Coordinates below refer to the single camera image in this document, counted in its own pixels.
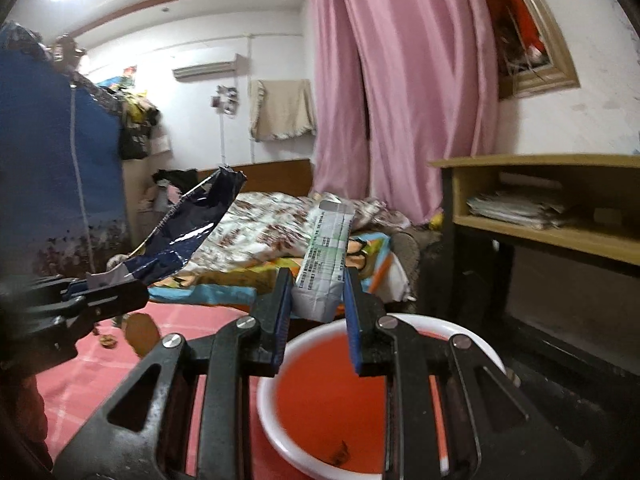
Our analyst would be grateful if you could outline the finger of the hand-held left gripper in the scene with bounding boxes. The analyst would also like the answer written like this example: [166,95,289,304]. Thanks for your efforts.
[0,272,132,316]
[0,280,149,376]

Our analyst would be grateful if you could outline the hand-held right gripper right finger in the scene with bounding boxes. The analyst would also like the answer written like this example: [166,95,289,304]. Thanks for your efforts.
[342,267,583,480]

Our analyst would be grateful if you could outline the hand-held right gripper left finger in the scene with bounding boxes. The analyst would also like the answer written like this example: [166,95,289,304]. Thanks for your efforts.
[52,267,294,480]

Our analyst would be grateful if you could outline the cut sweet potato piece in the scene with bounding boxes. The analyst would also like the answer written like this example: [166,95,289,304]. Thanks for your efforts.
[122,312,162,356]

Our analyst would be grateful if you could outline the white green printed sachet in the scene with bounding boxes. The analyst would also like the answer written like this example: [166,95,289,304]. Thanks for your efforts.
[291,200,355,322]

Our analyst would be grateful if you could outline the orange bin with white rim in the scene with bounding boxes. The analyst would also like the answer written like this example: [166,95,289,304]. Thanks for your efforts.
[256,312,507,480]

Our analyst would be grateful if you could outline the dark blue foil wrapper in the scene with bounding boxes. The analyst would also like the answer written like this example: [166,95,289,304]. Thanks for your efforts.
[87,166,248,289]

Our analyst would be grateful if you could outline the curled dried leaf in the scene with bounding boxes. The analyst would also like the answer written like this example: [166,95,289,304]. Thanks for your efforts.
[323,439,354,465]

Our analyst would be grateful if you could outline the colourful cartoon bed sheet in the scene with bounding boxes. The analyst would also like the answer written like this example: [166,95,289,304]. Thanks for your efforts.
[149,229,407,309]

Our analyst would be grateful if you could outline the pink checked quilt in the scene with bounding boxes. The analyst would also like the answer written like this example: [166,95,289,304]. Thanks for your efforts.
[30,304,266,480]

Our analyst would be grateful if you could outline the floral satin quilt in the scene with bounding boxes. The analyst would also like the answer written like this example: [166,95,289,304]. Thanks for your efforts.
[186,192,412,272]

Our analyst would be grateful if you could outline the pile of clothes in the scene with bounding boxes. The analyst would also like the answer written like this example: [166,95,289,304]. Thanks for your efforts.
[142,167,202,212]

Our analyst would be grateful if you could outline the blue fabric wardrobe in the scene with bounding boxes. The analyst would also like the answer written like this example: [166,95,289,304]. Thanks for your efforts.
[0,22,127,282]

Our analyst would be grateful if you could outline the wooden headboard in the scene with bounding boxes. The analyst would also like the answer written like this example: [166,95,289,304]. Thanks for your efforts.
[219,158,314,196]

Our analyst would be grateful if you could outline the black hanging bag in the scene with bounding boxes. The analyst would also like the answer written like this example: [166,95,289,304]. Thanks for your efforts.
[119,125,154,161]

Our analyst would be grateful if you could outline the yellow hanging clothes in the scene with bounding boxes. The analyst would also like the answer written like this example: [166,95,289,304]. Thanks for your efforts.
[120,90,161,126]

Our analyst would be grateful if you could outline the stack of papers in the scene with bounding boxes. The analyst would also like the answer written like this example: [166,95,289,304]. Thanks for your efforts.
[467,188,569,231]

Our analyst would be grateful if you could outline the beige hanging towel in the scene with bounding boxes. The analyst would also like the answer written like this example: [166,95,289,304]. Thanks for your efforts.
[249,79,317,142]

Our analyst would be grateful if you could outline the brown hat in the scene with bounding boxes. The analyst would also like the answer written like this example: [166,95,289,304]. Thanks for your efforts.
[52,34,89,74]

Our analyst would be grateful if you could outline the white air conditioner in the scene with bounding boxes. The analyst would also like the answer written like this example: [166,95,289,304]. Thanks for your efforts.
[171,54,239,80]

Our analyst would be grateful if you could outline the wooden desk with black legs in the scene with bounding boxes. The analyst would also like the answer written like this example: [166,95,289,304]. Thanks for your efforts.
[429,153,640,322]

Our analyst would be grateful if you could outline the pink curtain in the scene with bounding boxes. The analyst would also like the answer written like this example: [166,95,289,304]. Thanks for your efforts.
[307,0,502,227]

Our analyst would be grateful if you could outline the gold framed picture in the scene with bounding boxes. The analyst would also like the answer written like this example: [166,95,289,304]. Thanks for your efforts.
[479,0,581,100]

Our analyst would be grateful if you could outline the colourful wall poster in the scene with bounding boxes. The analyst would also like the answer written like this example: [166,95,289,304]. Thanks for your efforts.
[97,65,139,92]

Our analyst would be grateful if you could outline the wall photos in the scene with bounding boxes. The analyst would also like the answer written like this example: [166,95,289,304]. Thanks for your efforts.
[209,86,239,117]

